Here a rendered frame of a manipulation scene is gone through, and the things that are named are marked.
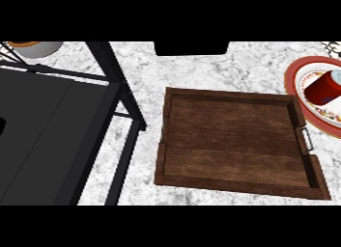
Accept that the black metal rack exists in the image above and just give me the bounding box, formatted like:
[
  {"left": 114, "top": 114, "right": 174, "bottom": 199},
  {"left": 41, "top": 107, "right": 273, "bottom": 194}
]
[{"left": 0, "top": 41, "right": 149, "bottom": 206}]

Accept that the black appliance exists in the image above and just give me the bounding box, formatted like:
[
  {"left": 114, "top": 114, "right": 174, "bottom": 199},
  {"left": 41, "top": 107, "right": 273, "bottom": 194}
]
[{"left": 152, "top": 41, "right": 232, "bottom": 57}]

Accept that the black patterned trivet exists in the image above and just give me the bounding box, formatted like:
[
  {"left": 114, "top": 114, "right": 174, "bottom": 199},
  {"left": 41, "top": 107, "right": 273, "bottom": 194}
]
[{"left": 320, "top": 41, "right": 341, "bottom": 65}]

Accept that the red can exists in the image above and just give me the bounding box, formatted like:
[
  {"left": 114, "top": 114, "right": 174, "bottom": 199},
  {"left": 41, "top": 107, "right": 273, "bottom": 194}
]
[{"left": 303, "top": 69, "right": 341, "bottom": 106}]

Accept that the brown wooden tray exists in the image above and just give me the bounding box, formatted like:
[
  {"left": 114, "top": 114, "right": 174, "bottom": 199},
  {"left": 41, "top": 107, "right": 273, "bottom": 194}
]
[{"left": 152, "top": 86, "right": 332, "bottom": 201}]

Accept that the red rimmed floral plate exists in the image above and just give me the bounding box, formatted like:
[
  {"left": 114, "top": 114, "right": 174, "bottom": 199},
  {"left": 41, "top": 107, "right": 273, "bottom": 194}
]
[{"left": 282, "top": 55, "right": 341, "bottom": 142}]

